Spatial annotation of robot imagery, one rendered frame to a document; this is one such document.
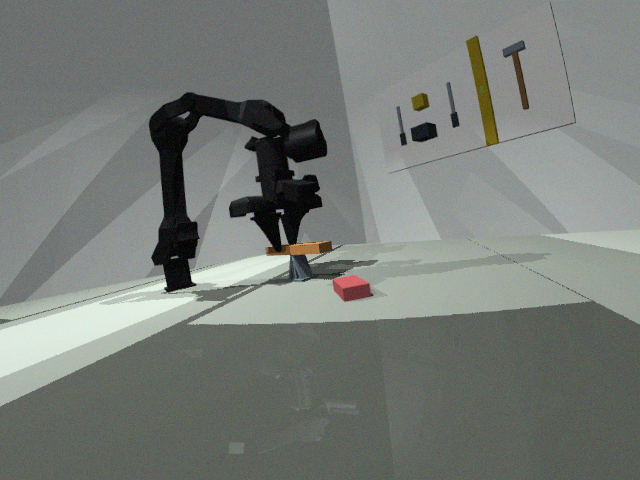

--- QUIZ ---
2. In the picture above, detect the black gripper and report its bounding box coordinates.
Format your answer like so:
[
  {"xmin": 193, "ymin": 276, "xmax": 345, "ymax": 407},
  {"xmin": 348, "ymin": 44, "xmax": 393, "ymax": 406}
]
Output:
[{"xmin": 229, "ymin": 164, "xmax": 323, "ymax": 252}]

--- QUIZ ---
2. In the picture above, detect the red block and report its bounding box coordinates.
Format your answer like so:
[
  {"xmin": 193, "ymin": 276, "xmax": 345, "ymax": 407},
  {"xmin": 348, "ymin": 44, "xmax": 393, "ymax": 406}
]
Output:
[{"xmin": 332, "ymin": 275, "xmax": 371, "ymax": 301}]

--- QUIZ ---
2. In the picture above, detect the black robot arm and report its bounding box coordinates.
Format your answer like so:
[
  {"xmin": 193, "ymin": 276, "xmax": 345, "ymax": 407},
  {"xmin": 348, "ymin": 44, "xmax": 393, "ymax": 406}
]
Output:
[{"xmin": 149, "ymin": 92, "xmax": 327, "ymax": 292}]

